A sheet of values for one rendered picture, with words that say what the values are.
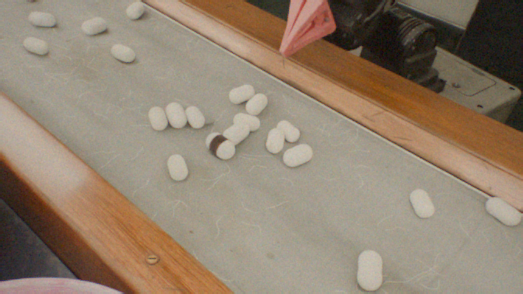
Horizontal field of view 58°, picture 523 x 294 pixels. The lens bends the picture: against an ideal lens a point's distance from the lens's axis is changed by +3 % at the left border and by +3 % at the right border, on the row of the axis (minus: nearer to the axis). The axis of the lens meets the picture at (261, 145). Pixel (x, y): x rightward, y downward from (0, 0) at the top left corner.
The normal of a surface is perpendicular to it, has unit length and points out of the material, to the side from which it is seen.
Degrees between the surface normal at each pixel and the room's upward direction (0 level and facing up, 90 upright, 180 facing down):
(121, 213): 0
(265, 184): 0
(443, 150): 45
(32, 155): 0
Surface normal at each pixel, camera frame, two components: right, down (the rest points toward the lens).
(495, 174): -0.39, -0.23
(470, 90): 0.11, -0.76
